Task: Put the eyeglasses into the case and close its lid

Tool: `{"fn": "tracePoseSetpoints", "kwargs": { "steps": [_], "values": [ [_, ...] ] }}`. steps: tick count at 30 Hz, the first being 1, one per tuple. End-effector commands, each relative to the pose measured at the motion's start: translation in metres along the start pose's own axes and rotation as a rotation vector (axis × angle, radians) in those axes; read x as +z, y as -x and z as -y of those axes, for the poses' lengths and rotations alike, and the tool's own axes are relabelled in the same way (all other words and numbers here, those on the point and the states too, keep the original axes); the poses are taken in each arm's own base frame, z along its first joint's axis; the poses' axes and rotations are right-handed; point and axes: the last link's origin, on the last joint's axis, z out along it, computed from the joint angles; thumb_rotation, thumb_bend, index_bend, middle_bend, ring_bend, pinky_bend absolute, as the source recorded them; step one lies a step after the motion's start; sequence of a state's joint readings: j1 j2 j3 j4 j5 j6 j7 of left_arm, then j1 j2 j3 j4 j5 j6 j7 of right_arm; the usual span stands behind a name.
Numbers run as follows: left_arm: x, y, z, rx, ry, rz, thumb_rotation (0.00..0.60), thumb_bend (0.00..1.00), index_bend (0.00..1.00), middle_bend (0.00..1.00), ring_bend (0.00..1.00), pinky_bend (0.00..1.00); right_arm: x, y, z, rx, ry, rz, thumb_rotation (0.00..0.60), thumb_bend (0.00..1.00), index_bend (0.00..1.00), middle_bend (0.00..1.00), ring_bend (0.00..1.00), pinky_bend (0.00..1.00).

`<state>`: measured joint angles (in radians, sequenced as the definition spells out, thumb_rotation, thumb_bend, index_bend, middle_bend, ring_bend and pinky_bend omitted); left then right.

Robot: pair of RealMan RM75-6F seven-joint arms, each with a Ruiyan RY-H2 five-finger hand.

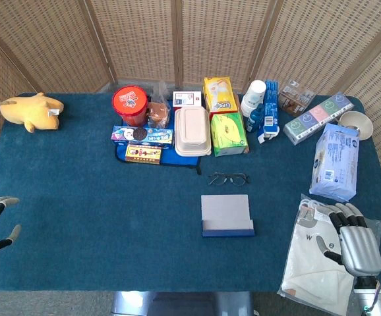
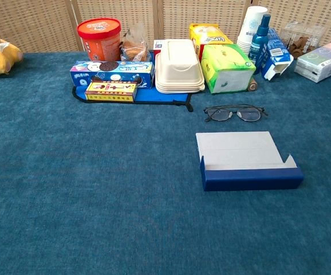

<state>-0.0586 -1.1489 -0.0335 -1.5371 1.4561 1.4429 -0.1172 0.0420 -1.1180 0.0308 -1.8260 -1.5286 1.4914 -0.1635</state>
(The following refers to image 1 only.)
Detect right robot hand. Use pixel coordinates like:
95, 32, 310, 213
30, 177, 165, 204
324, 202, 381, 277

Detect blue glasses case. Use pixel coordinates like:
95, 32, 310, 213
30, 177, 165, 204
200, 194, 256, 238

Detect black wire-frame eyeglasses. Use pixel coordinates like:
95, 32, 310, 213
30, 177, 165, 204
208, 172, 250, 187

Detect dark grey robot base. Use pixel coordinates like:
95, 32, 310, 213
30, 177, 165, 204
111, 291, 254, 316

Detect light blue wipes pack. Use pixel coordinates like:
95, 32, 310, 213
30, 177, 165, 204
308, 123, 361, 203

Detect yellow plush toy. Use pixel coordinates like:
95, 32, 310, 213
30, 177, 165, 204
0, 92, 65, 134

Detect beige bowl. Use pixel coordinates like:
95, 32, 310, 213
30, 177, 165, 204
337, 111, 374, 141

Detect long multicolour tissue pack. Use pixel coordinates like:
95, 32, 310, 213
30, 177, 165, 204
282, 92, 355, 146

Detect clear box brown items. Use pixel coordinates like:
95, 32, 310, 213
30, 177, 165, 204
278, 80, 316, 117

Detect blue spray bottle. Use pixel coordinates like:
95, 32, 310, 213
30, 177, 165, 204
245, 103, 265, 134

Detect blue white carton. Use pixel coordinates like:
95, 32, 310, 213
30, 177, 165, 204
256, 80, 281, 145

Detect green tissue pack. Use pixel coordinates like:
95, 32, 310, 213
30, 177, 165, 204
210, 112, 250, 157

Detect small yellow red box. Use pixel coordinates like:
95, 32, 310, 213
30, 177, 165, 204
125, 144, 163, 165

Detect white plastic bottle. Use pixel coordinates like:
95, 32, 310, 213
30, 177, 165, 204
240, 80, 267, 119

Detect blue cookie box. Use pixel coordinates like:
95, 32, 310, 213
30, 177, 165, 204
111, 124, 174, 148

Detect red snack tub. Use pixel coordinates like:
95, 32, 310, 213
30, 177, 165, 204
111, 85, 150, 128

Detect blue pouch black trim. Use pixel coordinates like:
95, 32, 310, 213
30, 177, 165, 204
114, 143, 202, 176

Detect beige lidded lunch box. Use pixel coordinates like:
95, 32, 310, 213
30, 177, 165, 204
174, 105, 212, 157

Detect yellow snack box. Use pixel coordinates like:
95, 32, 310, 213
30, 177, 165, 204
203, 76, 239, 121

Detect bagged brown pastry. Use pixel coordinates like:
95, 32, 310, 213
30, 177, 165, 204
146, 80, 172, 130

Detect small white red box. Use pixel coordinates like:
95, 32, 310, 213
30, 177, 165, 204
172, 91, 202, 111

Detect wicker folding screen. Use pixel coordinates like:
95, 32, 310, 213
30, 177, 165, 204
0, 0, 381, 187

